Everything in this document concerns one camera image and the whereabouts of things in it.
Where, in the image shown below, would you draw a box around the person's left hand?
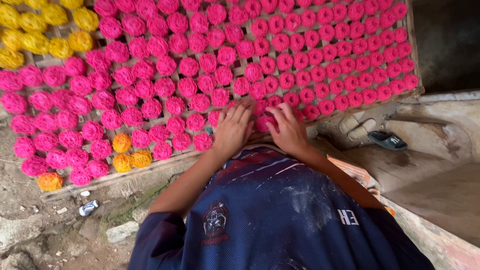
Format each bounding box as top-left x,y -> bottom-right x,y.
211,100 -> 256,159

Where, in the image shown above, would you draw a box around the person's right hand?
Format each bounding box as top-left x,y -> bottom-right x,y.
265,102 -> 312,157

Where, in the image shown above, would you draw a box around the single pink noodle nest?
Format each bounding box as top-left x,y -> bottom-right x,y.
256,114 -> 279,134

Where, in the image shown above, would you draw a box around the beige sandal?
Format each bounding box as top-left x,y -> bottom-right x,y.
338,111 -> 365,134
347,118 -> 377,142

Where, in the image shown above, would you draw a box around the group of pink noodle nests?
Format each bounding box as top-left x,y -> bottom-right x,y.
0,0 -> 420,187

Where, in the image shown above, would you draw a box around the orange plastic sheet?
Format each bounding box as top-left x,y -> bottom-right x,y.
327,155 -> 395,217

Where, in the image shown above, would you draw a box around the navy blue jersey shirt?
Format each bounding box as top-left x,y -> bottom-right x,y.
127,144 -> 436,270

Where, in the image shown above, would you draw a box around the orange noodle nest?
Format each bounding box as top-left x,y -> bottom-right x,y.
131,150 -> 153,169
112,153 -> 133,173
37,172 -> 64,192
112,133 -> 133,154

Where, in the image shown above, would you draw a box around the dark blue sandal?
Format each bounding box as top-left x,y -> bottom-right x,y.
367,131 -> 408,152

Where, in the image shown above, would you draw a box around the bamboo drying rack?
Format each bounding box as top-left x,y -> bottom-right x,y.
0,0 -> 426,203

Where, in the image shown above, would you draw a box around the pale grey stone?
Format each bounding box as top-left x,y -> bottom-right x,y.
106,221 -> 140,243

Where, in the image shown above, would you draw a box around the small blue white can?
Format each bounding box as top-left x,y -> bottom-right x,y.
78,200 -> 100,217

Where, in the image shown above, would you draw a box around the group of yellow noodle nests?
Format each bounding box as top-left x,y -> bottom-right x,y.
0,0 -> 100,70

